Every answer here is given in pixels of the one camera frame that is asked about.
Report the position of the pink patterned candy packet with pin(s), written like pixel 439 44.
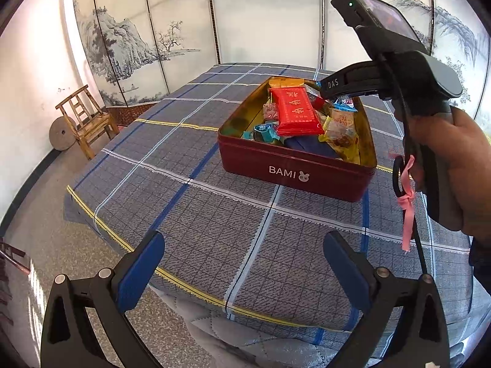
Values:
pixel 270 112

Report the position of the red snack packet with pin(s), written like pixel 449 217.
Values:
pixel 296 115

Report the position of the small teal candy packet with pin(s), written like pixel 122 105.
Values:
pixel 264 133

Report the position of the red gold tin box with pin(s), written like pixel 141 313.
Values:
pixel 297 169

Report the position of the pink ribbon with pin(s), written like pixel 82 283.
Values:
pixel 405 194

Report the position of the person's right hand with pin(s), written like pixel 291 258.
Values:
pixel 466 150

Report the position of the bamboo wooden chair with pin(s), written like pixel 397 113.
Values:
pixel 86 119

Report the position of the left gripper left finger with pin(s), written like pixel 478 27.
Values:
pixel 68 339

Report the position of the blue black snack packet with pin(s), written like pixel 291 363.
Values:
pixel 344 103

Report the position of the clear cracker snack bag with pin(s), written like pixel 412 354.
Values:
pixel 340 129

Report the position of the painted folding screen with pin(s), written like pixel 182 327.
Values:
pixel 141 50

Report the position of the orange snack packet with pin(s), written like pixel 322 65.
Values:
pixel 285 82

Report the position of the grey quilted cover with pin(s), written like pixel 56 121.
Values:
pixel 234 345

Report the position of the light and navy blue packet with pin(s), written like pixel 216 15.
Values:
pixel 310 144

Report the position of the blue plaid tablecloth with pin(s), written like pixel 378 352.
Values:
pixel 251 249

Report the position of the fried twist snack bag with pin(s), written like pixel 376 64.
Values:
pixel 347 148

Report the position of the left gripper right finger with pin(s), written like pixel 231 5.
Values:
pixel 420 338

